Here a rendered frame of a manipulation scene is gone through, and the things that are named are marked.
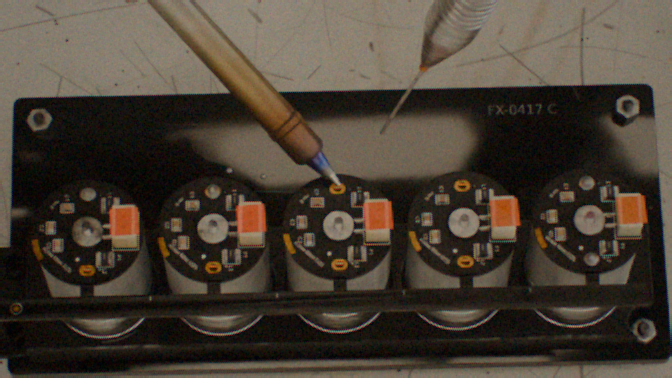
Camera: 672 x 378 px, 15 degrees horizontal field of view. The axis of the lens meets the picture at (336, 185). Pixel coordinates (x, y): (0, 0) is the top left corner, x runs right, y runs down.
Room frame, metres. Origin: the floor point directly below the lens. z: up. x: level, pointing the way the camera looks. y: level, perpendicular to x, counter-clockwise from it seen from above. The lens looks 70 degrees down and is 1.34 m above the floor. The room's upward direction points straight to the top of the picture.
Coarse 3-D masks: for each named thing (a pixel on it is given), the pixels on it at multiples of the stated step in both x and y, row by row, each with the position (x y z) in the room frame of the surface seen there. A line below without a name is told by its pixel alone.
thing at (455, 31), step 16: (448, 0) 0.20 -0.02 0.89; (464, 0) 0.20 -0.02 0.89; (480, 0) 0.20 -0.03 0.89; (496, 0) 0.20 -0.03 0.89; (432, 16) 0.20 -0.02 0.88; (448, 16) 0.20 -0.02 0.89; (464, 16) 0.20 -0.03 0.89; (480, 16) 0.20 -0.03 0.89; (432, 32) 0.20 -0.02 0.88; (448, 32) 0.20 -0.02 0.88; (464, 32) 0.20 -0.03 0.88
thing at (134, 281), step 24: (72, 240) 0.18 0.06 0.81; (96, 240) 0.18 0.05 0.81; (144, 240) 0.18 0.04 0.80; (144, 264) 0.18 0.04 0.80; (72, 288) 0.17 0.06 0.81; (96, 288) 0.17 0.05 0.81; (120, 288) 0.17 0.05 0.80; (144, 288) 0.18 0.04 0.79; (96, 336) 0.17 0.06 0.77; (120, 336) 0.17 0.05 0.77
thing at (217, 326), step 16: (224, 224) 0.18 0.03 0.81; (208, 240) 0.18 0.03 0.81; (224, 240) 0.18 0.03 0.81; (176, 272) 0.17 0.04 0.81; (256, 272) 0.18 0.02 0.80; (176, 288) 0.18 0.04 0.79; (192, 288) 0.17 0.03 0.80; (224, 288) 0.17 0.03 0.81; (240, 288) 0.17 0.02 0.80; (256, 288) 0.18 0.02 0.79; (272, 288) 0.18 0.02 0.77; (192, 320) 0.17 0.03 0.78; (208, 320) 0.17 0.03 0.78; (224, 320) 0.17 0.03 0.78; (240, 320) 0.17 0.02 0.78; (256, 320) 0.17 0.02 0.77; (224, 336) 0.17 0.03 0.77
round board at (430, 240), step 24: (432, 192) 0.19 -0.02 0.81; (456, 192) 0.19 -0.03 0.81; (480, 192) 0.19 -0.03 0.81; (504, 192) 0.19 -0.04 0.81; (408, 216) 0.19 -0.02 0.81; (432, 216) 0.19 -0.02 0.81; (432, 240) 0.18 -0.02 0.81; (456, 240) 0.18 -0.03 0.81; (480, 240) 0.18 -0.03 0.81; (504, 240) 0.18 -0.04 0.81; (432, 264) 0.18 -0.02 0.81; (456, 264) 0.18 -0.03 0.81; (480, 264) 0.18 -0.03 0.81
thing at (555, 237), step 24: (552, 192) 0.19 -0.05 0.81; (576, 192) 0.19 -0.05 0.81; (600, 192) 0.19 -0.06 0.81; (624, 192) 0.19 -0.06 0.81; (552, 216) 0.19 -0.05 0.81; (552, 240) 0.18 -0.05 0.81; (576, 240) 0.18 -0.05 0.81; (600, 240) 0.18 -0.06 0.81; (624, 240) 0.18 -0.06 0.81; (576, 264) 0.18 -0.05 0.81; (600, 264) 0.18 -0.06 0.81
